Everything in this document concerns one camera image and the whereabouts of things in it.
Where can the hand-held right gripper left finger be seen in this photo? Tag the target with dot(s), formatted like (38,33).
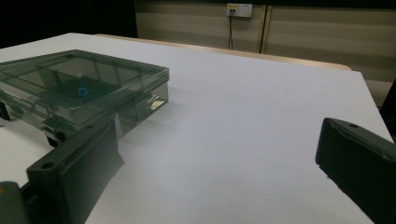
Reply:
(77,174)

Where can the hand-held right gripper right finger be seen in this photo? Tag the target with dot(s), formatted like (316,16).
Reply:
(361,161)

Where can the transparent grey plastic compartment box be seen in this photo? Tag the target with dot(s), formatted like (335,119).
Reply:
(93,84)

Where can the black curtain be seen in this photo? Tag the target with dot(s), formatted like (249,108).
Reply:
(62,18)
(389,105)

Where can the wooden table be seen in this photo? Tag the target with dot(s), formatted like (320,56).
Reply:
(249,55)

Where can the white wall socket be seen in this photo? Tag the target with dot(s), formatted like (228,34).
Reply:
(239,10)

